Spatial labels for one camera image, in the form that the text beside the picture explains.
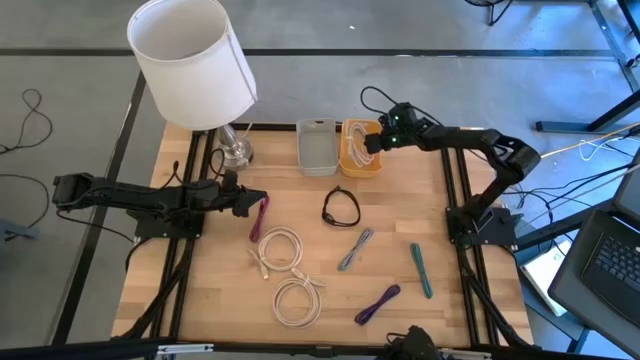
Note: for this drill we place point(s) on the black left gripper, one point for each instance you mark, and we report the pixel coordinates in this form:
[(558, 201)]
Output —
[(235, 197)]

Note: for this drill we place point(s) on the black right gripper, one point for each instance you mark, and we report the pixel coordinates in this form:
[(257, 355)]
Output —
[(407, 136)]

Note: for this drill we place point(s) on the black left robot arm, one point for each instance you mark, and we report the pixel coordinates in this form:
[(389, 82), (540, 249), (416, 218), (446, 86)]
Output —
[(140, 192)]

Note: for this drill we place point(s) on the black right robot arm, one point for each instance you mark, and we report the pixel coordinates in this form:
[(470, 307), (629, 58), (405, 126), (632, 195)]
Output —
[(465, 137)]

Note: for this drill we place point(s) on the yellow plastic bin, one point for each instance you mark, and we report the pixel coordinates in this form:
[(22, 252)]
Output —
[(350, 171)]

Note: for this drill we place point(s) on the silver lamp base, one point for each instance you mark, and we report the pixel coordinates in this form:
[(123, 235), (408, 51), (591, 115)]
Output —
[(235, 150)]

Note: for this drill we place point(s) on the grey plastic bin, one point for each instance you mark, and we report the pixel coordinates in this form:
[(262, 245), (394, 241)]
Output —
[(317, 147)]

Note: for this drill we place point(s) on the white lamp shade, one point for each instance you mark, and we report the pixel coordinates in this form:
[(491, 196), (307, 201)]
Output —
[(190, 75)]

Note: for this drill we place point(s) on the black chair base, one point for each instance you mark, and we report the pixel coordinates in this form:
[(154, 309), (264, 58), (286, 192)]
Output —
[(492, 15)]

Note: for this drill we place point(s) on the white box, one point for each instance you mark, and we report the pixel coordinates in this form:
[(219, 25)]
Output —
[(545, 272)]

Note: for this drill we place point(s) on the black laptop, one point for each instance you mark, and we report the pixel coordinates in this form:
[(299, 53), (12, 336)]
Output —
[(600, 270)]

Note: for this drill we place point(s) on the dark monitor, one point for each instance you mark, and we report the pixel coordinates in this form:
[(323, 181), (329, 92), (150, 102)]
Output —
[(630, 195)]

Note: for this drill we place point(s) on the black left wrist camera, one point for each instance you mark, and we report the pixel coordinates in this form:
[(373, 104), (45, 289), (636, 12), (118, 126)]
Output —
[(230, 181)]

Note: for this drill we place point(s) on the black aluminium frame rail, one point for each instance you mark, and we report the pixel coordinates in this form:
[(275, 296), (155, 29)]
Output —
[(470, 320), (275, 126), (175, 310)]

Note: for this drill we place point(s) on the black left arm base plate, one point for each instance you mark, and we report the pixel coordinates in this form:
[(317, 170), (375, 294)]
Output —
[(150, 227)]

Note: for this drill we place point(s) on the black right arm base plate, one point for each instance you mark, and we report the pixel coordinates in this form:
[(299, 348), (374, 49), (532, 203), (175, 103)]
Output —
[(500, 230)]

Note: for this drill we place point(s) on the silver frame bracket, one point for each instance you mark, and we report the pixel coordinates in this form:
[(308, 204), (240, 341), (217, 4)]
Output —
[(465, 354), (185, 349)]

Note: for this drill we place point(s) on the black desk frame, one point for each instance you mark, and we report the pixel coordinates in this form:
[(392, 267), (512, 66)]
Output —
[(565, 126), (612, 45)]

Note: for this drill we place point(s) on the black table-level camera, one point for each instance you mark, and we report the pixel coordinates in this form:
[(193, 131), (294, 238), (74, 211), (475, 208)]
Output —
[(415, 342)]

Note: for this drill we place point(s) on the black aluminium frame beam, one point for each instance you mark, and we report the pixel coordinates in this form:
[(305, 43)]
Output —
[(75, 350)]

